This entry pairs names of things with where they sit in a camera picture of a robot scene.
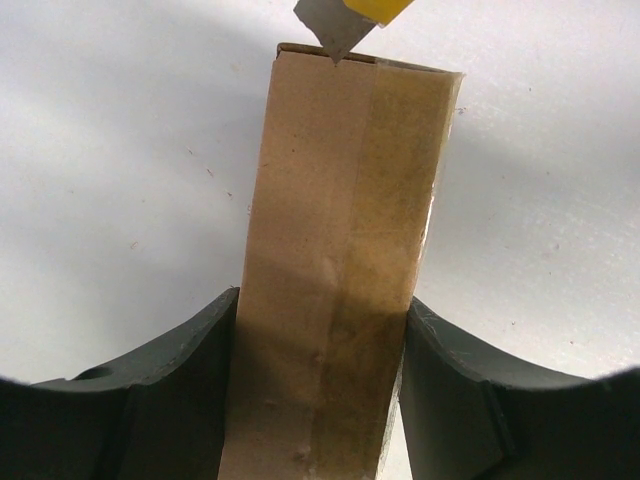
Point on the brown cardboard express box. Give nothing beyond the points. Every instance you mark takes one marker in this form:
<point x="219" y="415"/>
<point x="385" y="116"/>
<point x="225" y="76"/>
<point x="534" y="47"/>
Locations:
<point x="348" y="164"/>

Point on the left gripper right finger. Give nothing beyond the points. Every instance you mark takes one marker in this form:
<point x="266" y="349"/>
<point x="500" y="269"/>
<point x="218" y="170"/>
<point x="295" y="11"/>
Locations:
<point x="473" y="411"/>

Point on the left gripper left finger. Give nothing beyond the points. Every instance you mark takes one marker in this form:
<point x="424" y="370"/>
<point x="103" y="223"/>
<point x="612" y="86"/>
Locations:
<point x="156" y="412"/>

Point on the yellow utility knife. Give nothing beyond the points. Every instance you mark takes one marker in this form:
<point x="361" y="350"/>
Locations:
<point x="341" y="25"/>

